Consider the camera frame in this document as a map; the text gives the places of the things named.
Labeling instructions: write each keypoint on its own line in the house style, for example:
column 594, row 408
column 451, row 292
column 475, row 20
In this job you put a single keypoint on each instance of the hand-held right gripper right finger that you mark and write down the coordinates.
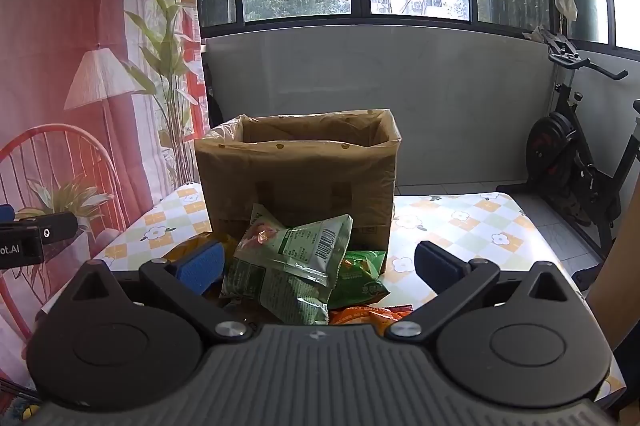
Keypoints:
column 434, row 267

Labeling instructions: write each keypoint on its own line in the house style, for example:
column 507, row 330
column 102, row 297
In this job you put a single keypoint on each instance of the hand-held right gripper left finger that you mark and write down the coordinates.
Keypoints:
column 200, row 265

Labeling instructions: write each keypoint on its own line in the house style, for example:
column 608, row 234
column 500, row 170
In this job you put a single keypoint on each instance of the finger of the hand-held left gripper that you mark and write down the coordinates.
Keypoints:
column 52, row 227
column 6, row 212

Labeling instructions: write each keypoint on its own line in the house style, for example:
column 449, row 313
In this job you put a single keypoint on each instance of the pale green barcode snack packet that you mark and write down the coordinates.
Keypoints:
column 295, row 241

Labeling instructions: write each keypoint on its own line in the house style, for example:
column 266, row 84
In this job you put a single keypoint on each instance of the brown cardboard box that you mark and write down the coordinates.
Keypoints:
column 300, row 176

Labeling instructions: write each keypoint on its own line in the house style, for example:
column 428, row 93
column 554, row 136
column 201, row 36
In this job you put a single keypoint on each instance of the yellow snack bag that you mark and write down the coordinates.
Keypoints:
column 192, row 248

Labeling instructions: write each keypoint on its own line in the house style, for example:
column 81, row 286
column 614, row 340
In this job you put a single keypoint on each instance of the bright green snack packet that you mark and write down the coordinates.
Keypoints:
column 362, row 278

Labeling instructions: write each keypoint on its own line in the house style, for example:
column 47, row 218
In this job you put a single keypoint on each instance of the orange snack packet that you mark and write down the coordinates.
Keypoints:
column 367, row 317

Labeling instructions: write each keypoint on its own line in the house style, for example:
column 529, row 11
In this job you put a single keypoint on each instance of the green crinkled snack packet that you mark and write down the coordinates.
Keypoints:
column 280, row 296

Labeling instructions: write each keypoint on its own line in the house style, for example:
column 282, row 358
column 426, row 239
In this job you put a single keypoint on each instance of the black exercise bike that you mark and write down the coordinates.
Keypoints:
column 565, row 145

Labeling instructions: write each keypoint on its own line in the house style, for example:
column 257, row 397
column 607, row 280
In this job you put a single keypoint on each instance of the brown wooden panel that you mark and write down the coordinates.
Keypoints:
column 617, row 291

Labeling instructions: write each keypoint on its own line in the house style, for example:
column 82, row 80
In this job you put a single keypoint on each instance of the printed backdrop with chair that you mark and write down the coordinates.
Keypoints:
column 75, row 30

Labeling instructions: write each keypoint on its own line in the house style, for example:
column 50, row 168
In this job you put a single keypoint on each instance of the white hanging plastic bag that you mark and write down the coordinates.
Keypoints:
column 566, row 7

